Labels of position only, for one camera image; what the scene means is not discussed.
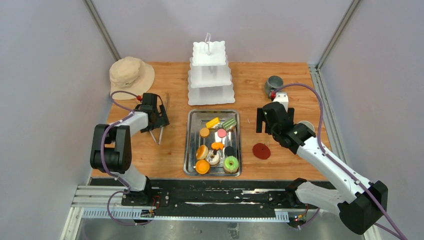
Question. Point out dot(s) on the green striped cake slice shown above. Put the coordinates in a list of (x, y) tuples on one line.
[(229, 124)]

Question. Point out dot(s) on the tan round biscuit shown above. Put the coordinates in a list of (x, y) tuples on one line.
[(204, 132)]

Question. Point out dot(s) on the orange fish cookie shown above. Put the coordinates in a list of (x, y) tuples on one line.
[(217, 146)]

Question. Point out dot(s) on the red round coaster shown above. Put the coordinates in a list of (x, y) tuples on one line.
[(261, 151)]

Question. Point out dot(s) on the orange glazed donut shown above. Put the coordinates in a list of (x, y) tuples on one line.
[(202, 152)]

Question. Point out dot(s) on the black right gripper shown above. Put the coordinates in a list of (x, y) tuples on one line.
[(261, 118)]

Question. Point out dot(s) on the beige bucket hat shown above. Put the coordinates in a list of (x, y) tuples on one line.
[(130, 77)]

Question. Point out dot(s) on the metal tongs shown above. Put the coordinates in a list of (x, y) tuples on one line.
[(158, 138)]

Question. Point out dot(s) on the metal tray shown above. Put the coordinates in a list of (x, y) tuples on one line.
[(197, 119)]

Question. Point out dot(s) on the pink macaron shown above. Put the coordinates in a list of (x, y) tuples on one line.
[(221, 133)]

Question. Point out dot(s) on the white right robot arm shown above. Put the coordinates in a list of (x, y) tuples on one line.
[(357, 201)]

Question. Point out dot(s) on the green glazed donut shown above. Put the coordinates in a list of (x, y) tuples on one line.
[(231, 164)]

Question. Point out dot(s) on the white three-tier dessert stand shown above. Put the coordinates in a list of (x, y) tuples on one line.
[(210, 80)]

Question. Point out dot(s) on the white chocolate drizzle donut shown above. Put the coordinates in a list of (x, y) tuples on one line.
[(213, 157)]

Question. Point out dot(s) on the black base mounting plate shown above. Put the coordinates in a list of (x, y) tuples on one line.
[(215, 198)]

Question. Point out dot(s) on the white cup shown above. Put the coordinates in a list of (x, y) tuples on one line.
[(308, 124)]

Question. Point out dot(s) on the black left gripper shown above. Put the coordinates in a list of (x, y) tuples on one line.
[(162, 121)]

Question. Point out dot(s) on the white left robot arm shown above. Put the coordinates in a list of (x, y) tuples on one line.
[(111, 149)]

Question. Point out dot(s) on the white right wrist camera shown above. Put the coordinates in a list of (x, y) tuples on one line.
[(282, 98)]

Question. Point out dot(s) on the yellow cake slice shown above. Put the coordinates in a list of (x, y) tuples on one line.
[(212, 123)]

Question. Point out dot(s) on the black round cookie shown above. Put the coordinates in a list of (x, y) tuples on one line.
[(229, 151)]

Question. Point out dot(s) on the grey metal mug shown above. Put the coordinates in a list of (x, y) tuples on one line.
[(272, 83)]

